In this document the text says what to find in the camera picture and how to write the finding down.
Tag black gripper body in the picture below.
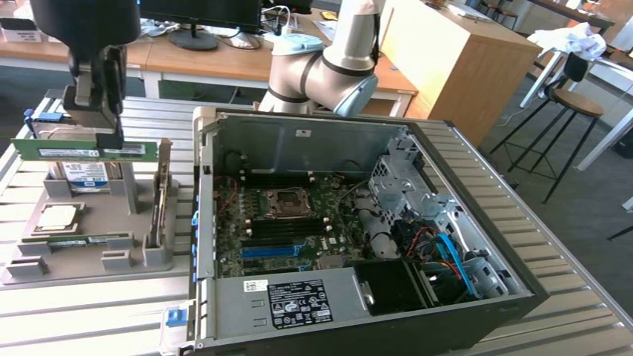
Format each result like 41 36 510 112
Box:
29 0 143 81

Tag green RAM stick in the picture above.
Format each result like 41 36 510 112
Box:
20 232 131 246
9 137 156 162

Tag black RAM slot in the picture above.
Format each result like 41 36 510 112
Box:
248 226 332 234
242 171 316 179
242 177 317 187
248 218 332 225
249 230 332 238
248 222 332 230

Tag white labelled box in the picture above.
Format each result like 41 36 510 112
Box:
0 16 64 45

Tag hard disk with blue label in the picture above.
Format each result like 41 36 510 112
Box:
48 159 111 194

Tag black computer monitor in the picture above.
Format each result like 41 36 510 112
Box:
136 0 264 51

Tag silver CPU chip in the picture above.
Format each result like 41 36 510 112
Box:
29 202 81 235

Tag grey parts rack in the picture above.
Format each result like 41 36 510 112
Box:
0 157 174 286

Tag white papers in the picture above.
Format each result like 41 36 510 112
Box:
310 18 344 45

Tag CPU socket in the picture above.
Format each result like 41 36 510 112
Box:
260 188 317 220

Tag black expansion slot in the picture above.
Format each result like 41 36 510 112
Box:
240 238 297 248

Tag green motherboard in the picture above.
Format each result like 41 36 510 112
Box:
213 173 370 278

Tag blue expansion slot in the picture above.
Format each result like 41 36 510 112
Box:
240 245 298 260

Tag silver power supply with label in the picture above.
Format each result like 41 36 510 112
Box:
210 268 378 341

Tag silver disk bay cage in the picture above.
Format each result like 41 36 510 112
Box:
366 133 512 300

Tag wooden cabinet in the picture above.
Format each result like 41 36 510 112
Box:
374 0 544 150

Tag black open PC case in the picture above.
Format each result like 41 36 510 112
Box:
186 105 553 354

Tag dark wooden desk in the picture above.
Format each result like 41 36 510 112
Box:
444 0 618 35

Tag black bar stool wooden seat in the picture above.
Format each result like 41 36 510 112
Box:
488 50 608 204

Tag white crumpled cloth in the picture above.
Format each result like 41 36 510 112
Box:
525 22 608 63

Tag black chair base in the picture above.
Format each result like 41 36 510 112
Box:
604 221 633 241

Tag disk caddy with blue handle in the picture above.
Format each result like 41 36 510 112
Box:
21 108 100 142

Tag wooden desk with white frame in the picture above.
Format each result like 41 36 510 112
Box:
0 6 421 109

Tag thin red wire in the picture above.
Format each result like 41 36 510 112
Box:
216 176 240 209

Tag white power adapter with cable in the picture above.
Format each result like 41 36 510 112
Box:
260 4 301 39

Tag red and orange wire bundle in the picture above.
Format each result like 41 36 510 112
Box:
412 226 458 274

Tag blue flat wire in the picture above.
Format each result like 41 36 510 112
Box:
433 230 477 298

